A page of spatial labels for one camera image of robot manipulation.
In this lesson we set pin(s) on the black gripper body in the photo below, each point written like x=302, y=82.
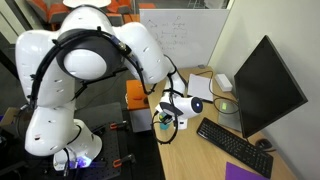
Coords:
x=171, y=110

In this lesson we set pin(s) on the yellow marker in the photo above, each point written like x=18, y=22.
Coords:
x=163, y=117

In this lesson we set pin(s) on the blue paper cup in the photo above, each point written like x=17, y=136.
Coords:
x=164, y=126

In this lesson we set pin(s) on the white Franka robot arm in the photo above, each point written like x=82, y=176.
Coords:
x=83, y=63

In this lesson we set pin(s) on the orange box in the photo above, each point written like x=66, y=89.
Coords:
x=134, y=95

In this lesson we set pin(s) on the orange black clamp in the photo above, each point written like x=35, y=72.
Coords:
x=118, y=125
x=123, y=160

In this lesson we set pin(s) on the white power strip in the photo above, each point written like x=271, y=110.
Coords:
x=223, y=82

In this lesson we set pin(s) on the silver monitor stand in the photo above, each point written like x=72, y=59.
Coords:
x=230, y=118

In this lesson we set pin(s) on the black breadboard robot table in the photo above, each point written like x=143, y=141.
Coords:
x=110, y=143

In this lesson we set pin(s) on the black keyboard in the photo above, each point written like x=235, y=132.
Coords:
x=233, y=146

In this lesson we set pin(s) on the whiteboard with black drawings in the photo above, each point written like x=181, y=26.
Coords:
x=200, y=40

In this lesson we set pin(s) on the purple mat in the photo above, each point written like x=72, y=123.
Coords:
x=240, y=172

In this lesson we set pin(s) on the black computer monitor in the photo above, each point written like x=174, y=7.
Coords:
x=266, y=86

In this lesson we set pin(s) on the black computer mouse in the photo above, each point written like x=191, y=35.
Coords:
x=264, y=143

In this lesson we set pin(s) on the orange grey chair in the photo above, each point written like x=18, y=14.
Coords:
x=116, y=6
x=50, y=10

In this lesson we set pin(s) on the round white table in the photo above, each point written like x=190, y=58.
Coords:
x=86, y=2

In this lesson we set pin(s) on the brown cardboard box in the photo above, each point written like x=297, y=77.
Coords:
x=8, y=116

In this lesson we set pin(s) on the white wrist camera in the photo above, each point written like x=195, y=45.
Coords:
x=182, y=124

